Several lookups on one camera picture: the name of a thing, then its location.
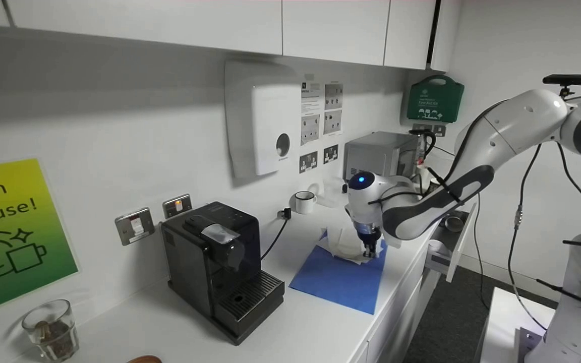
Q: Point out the white paper towel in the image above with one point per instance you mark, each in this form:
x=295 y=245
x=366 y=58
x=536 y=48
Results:
x=345 y=245

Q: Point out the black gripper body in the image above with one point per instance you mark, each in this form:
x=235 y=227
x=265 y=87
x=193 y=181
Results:
x=370 y=234

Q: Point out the white base cabinet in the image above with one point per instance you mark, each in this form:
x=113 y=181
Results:
x=397 y=316

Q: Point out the instruction sheet with two photos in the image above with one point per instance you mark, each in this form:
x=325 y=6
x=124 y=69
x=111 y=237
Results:
x=334 y=121

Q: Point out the black coffee machine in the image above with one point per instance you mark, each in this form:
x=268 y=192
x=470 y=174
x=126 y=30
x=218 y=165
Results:
x=202 y=269

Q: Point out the white open drawer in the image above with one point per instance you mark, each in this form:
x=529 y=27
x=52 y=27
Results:
x=452 y=250

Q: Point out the green yellow poster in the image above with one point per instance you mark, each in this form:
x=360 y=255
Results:
x=14 y=234

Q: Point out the white paper towel dispenser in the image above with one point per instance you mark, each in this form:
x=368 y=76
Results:
x=262 y=121

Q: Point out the small white round cup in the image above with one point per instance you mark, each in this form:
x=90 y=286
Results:
x=303 y=204

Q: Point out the white robot base table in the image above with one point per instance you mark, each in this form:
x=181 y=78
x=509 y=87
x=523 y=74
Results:
x=505 y=324

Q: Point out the dark double wall socket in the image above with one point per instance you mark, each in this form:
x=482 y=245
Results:
x=308 y=163
x=332 y=155

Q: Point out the green first aid kit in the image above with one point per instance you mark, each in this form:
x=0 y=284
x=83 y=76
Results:
x=432 y=99

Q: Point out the grey metal microwave oven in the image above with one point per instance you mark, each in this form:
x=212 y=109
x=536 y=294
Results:
x=377 y=153

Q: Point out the instruction sheet with one photo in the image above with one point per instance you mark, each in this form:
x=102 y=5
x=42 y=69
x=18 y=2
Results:
x=311 y=129

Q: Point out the black camera on stand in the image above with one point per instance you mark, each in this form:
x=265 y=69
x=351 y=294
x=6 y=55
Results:
x=568 y=79

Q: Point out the silver wall socket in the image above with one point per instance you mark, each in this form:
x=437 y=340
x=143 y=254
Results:
x=177 y=207
x=133 y=227

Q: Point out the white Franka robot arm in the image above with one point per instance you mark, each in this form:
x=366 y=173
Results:
x=505 y=134

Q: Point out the clear glass cup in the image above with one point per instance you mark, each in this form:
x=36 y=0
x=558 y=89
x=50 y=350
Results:
x=50 y=334

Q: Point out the blue perforated cloth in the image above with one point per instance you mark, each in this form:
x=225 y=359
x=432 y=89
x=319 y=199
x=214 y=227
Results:
x=334 y=286

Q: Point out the brown round object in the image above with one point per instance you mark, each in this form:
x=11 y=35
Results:
x=146 y=359

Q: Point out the white wall cabinet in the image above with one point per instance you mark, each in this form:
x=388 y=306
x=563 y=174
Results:
x=169 y=24

